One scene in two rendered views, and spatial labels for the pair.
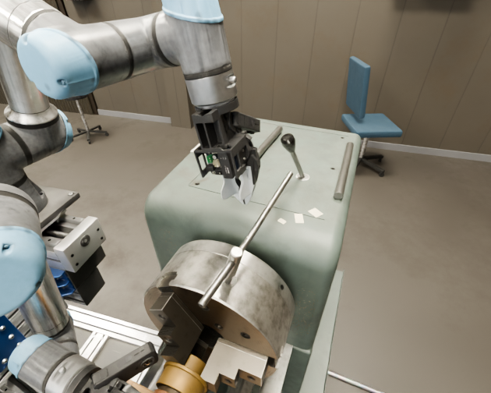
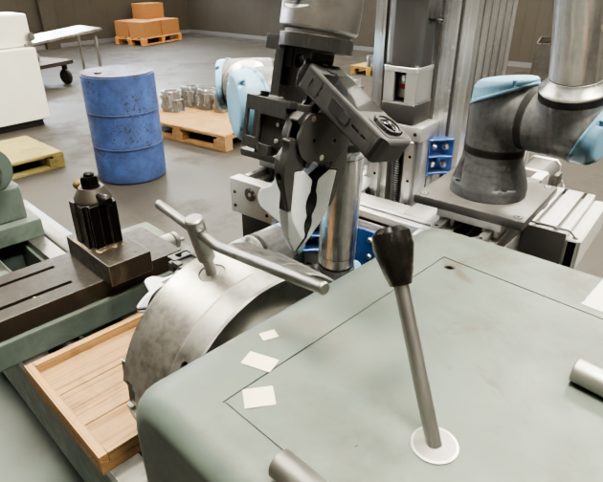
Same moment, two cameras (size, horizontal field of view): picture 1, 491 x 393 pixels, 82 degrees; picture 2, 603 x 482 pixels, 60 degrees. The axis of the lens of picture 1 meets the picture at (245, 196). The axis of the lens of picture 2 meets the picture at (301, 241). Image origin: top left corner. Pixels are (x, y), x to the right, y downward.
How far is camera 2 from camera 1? 0.79 m
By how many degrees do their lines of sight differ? 89
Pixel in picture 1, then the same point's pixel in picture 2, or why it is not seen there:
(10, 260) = (237, 93)
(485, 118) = not seen: outside the picture
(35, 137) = (538, 116)
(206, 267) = not seen: hidden behind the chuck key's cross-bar
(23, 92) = (554, 47)
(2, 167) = (484, 124)
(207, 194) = not seen: hidden behind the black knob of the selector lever
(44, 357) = (268, 230)
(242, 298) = (179, 287)
